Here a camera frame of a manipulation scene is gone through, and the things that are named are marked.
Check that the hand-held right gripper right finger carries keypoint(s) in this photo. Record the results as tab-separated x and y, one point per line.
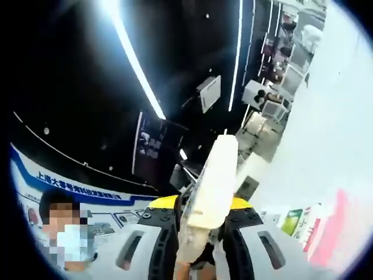
244	242

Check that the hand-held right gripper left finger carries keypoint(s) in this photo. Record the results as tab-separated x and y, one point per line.
157	242

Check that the light green medicine box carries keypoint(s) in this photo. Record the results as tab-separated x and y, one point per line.
291	222

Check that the yellow rimmed tray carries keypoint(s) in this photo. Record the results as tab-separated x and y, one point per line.
215	181

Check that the red medicine box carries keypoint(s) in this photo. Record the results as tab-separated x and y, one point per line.
323	221

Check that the hanging black display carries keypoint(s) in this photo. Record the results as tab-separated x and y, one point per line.
147	143

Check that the white mesh office chair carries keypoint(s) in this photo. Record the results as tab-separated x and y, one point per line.
274	110

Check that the white square pillar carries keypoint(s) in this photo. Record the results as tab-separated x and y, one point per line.
252	93

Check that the ceiling air conditioner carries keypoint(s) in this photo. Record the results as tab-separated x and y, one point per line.
210	93

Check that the curved ceiling light strip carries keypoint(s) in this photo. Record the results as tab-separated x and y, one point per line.
137	58
236	55

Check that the white bundled cloth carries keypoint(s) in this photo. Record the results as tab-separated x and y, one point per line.
313	36

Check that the blue white wall poster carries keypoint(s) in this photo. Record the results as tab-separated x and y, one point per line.
87	186

